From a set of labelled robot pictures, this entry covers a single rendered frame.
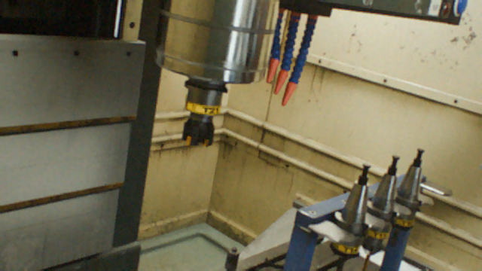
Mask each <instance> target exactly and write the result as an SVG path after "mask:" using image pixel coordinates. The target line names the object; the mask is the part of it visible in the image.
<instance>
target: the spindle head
mask: <svg viewBox="0 0 482 271"><path fill-rule="evenodd" d="M274 1H278V2H284V3H291V4H297V5H309V6H316V7H322V8H329V9H335V10H342V11H354V12H361V13H367V14H379V15H384V16H386V17H398V18H405V19H411V20H423V21H430V22H436V23H443V24H447V21H448V17H449V15H450V12H451V9H452V6H453V1H454V0H448V1H450V3H451V8H450V11H449V14H448V15H447V17H445V18H444V19H443V18H441V15H440V12H441V6H442V4H443V3H444V2H445V1H446V0H442V1H441V6H440V9H439V13H438V15H437V16H433V15H429V8H430V5H431V3H432V0H274Z"/></svg>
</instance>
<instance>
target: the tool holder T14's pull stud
mask: <svg viewBox="0 0 482 271"><path fill-rule="evenodd" d="M362 166H363V170H362V174H360V175H359V177H358V184H360V185H368V179H369V176H368V171H369V168H371V165H370V164H368V163H363V164H362Z"/></svg>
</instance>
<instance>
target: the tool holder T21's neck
mask: <svg viewBox="0 0 482 271"><path fill-rule="evenodd" d="M222 97H223V92H222V95H221V96H215V95H208V94H202V93H200V92H197V91H193V90H189V89H188V97H187V100H188V101H190V102H192V103H194V104H198V105H204V106H220V105H221V101H222ZM185 109H187V108H185ZM187 110H188V109H187ZM188 111H190V112H191V113H193V114H198V113H194V111H191V110H188ZM199 115H204V116H217V115H219V114H214V115H210V114H199Z"/></svg>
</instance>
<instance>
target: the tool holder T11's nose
mask: <svg viewBox="0 0 482 271"><path fill-rule="evenodd" d="M361 247H362V249H363V251H364V253H365V254H369V255H375V254H376V253H378V252H381V250H383V239H374V238H371V237H369V236H367V237H366V238H363V239H362V241H361Z"/></svg>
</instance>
